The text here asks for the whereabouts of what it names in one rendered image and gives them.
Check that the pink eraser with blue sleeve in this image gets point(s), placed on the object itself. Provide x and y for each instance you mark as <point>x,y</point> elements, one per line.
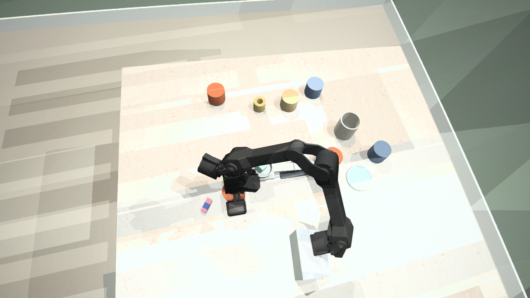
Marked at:
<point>206,205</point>

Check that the pale green block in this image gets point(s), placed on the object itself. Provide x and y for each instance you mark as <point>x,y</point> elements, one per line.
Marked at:
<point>261,168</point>

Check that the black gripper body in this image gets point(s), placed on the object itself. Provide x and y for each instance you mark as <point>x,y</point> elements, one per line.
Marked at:
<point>237,206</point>

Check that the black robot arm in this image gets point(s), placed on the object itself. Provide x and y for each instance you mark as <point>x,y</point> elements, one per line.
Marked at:
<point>338,237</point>

